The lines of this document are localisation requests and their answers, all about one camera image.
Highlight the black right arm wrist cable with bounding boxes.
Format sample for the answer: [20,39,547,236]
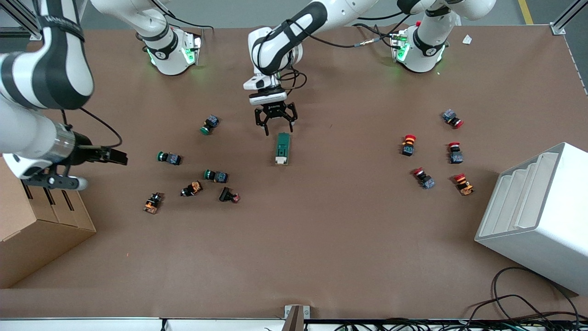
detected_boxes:
[60,107,123,148]

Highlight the black cable bundle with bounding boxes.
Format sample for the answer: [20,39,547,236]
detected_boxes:
[335,316,588,331]

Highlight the black square pushbutton red terminals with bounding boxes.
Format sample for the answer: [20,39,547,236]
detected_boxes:
[218,186,241,204]

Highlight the black right arm base cable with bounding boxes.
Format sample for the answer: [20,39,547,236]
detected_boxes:
[149,0,215,33]

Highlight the black looped cable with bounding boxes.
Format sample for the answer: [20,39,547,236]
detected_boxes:
[491,267,581,323]

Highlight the green load switch white handle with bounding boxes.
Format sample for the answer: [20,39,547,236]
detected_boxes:
[274,132,292,166]

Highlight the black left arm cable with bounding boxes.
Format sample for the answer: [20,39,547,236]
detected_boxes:
[276,14,414,99]

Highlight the aluminium profile post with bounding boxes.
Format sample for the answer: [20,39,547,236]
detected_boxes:
[284,304,311,331]

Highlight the black pushbutton orange contact block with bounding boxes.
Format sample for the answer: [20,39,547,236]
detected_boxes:
[143,192,164,215]

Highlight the brown cardboard box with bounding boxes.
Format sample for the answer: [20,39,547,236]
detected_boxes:
[0,155,97,289]

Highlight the white slotted storage bin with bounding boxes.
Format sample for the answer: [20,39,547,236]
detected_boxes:
[475,142,588,296]

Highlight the red button amber contact block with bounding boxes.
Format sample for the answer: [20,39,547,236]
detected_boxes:
[453,173,475,196]

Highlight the aluminium frame beam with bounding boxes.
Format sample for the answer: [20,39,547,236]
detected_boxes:
[550,0,588,36]

